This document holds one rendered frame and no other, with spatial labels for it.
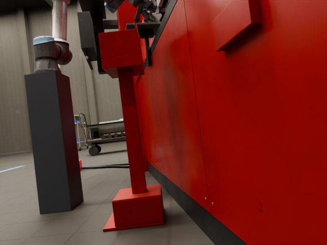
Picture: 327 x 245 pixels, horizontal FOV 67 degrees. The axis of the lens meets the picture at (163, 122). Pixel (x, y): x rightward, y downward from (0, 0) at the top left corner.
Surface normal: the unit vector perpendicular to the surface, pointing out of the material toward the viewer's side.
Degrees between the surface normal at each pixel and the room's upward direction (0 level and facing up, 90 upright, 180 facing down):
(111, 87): 90
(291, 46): 90
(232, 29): 90
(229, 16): 90
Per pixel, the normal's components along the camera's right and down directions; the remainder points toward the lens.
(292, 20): -0.97, 0.11
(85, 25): 0.17, -0.04
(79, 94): -0.05, -0.01
